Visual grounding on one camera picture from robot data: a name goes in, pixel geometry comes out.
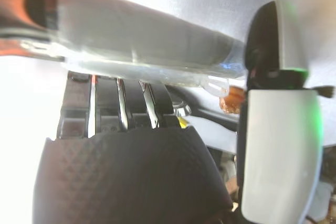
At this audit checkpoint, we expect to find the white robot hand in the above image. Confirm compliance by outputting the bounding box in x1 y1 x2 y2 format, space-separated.
31 0 335 224

